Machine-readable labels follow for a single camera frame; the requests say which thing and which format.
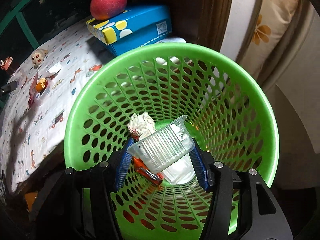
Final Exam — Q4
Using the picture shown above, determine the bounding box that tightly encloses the floral beige pillow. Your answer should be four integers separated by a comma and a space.
239, 0, 299, 79

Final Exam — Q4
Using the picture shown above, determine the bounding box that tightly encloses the clear ribbed plastic cup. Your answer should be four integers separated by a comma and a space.
127, 115, 195, 173

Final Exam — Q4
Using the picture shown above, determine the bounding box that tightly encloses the white cartoon print tablecloth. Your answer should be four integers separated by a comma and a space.
1, 21, 113, 195

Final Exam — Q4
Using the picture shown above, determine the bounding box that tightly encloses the pink snack wrapper bag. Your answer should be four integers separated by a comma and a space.
28, 73, 38, 109

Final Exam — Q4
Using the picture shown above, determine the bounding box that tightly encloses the orange peel piece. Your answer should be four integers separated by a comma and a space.
35, 77, 48, 93

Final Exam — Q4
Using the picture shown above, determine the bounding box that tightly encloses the white red tissue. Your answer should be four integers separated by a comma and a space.
127, 112, 156, 141

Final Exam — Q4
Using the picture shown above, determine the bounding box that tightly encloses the white round plastic lid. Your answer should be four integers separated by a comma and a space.
161, 154, 195, 185

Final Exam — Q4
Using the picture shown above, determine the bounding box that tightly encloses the round berry yogurt lid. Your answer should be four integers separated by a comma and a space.
34, 87, 50, 106

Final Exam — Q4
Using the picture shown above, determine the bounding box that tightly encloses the white foam piece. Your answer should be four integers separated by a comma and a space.
47, 62, 62, 76

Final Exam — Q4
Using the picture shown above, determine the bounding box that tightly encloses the orange red snack wrapper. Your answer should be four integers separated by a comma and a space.
132, 132, 164, 186

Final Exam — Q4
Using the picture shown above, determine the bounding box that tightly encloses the green perforated trash basket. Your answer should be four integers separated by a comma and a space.
64, 43, 279, 239

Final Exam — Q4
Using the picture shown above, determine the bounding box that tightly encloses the small cream spotted toy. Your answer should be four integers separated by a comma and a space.
31, 48, 48, 67

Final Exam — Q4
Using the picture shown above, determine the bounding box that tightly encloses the blue yellow tissue box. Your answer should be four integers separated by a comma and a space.
86, 5, 172, 56

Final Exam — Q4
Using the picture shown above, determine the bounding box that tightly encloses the orange transparent water bottle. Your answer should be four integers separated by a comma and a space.
0, 57, 13, 71

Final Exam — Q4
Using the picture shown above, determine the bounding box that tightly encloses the green window frame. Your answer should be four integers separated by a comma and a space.
1, 0, 39, 49

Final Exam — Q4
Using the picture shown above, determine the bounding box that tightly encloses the red apple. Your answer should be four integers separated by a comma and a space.
90, 0, 127, 21

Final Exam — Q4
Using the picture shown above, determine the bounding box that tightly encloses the clear small plastic cup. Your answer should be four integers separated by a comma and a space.
10, 69, 28, 94

